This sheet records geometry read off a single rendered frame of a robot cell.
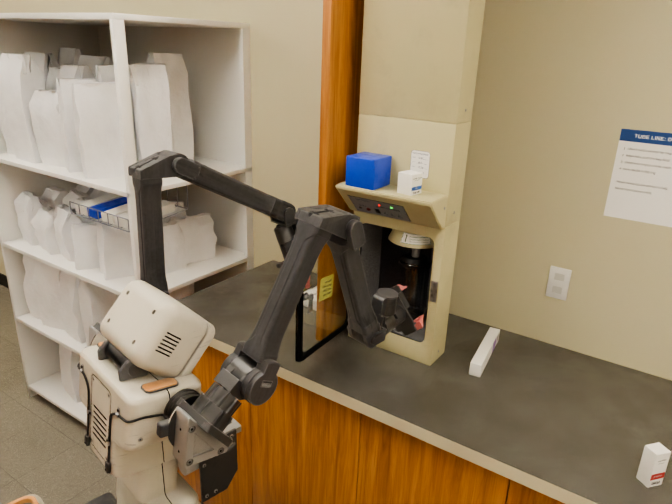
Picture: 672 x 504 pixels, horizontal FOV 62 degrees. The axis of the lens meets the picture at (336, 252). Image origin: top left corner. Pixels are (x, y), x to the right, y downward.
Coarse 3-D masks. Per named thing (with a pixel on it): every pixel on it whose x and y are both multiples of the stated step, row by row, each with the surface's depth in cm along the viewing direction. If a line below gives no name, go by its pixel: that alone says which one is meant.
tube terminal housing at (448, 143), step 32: (384, 128) 166; (416, 128) 160; (448, 128) 155; (448, 160) 157; (448, 192) 160; (384, 224) 175; (416, 224) 169; (448, 224) 165; (448, 256) 171; (448, 288) 178; (416, 352) 182
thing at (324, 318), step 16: (320, 256) 167; (320, 272) 169; (336, 272) 177; (304, 288) 163; (320, 288) 171; (336, 288) 179; (304, 304) 165; (320, 304) 173; (336, 304) 182; (304, 320) 167; (320, 320) 175; (336, 320) 184; (304, 336) 169; (320, 336) 177
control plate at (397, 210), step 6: (354, 198) 169; (360, 198) 167; (354, 204) 173; (360, 204) 171; (366, 204) 169; (372, 204) 167; (384, 204) 163; (390, 204) 161; (360, 210) 175; (366, 210) 173; (372, 210) 171; (384, 210) 167; (390, 210) 165; (396, 210) 163; (402, 210) 161; (390, 216) 169; (396, 216) 167; (402, 216) 165
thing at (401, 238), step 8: (392, 232) 180; (400, 232) 176; (392, 240) 178; (400, 240) 176; (408, 240) 174; (416, 240) 174; (424, 240) 174; (432, 240) 175; (416, 248) 174; (424, 248) 174
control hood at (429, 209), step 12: (348, 192) 167; (360, 192) 164; (372, 192) 161; (384, 192) 160; (396, 192) 161; (432, 192) 162; (348, 204) 175; (396, 204) 160; (408, 204) 157; (420, 204) 153; (432, 204) 152; (444, 204) 159; (384, 216) 171; (408, 216) 163; (420, 216) 160; (432, 216) 157; (444, 216) 161
